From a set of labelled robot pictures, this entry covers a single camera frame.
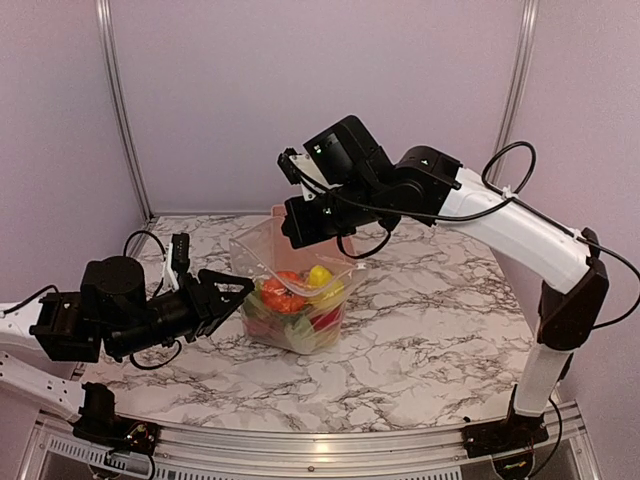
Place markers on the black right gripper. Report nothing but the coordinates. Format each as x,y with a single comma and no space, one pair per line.
303,232

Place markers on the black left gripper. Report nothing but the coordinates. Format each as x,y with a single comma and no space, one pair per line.
207,309

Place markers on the orange fake pumpkin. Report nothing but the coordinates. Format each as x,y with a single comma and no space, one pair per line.
277,297

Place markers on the clear zip top bag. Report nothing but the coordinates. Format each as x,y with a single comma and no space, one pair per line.
292,332

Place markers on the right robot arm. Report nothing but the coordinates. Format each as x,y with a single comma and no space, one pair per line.
349,181

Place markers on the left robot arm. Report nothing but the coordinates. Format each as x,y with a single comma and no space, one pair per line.
111,314

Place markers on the yellow fake lemon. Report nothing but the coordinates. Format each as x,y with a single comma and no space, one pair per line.
328,292

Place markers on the red fake pepper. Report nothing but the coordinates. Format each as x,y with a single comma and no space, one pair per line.
327,320

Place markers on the pink perforated plastic basket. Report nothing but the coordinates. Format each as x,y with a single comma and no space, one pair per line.
283,257

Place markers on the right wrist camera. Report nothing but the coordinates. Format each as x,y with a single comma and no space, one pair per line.
300,169

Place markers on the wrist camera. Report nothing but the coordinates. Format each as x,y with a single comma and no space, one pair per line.
300,169
177,261

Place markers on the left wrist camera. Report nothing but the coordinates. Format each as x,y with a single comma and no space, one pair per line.
177,261

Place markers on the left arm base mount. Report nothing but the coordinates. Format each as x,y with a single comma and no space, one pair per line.
99,423

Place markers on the left aluminium frame post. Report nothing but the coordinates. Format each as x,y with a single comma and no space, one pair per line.
108,42

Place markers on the aluminium frame post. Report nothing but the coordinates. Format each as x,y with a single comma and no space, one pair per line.
522,62
108,42

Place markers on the right aluminium frame post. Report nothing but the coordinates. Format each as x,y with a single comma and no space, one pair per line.
522,62

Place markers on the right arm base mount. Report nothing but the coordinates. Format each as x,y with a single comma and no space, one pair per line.
496,437

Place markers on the front aluminium rail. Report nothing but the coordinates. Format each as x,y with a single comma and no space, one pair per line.
190,452

